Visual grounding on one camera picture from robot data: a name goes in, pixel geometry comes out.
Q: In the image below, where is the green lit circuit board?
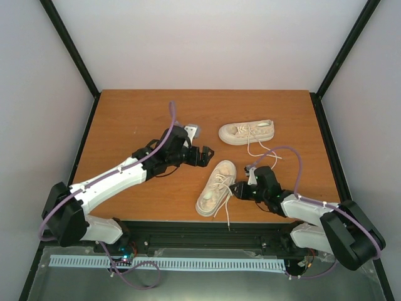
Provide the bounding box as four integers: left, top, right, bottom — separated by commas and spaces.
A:
112, 241, 137, 266

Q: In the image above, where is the black frame post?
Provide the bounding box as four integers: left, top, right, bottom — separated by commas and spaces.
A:
39, 0, 101, 100
315, 0, 382, 98

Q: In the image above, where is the black aluminium frame rail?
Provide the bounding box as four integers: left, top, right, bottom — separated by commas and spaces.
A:
40, 219, 373, 256

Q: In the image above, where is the right black frame post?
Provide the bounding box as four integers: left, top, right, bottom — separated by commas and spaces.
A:
315, 0, 382, 98

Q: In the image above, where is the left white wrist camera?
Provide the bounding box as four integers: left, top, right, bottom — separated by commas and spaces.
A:
184, 124, 201, 140

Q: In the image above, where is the light blue cable duct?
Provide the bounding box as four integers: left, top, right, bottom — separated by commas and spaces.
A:
48, 255, 286, 273

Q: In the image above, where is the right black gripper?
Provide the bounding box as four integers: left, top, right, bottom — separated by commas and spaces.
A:
231, 181, 268, 202

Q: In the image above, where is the white lace sneaker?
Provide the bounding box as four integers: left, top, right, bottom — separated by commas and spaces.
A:
218, 119, 275, 157
195, 160, 237, 230

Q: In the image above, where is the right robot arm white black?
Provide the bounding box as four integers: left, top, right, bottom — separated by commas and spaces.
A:
230, 166, 386, 271

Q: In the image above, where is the left black frame post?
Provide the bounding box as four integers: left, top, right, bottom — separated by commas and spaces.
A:
39, 0, 101, 100

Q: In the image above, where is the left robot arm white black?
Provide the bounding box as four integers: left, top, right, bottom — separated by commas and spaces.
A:
42, 125, 214, 253

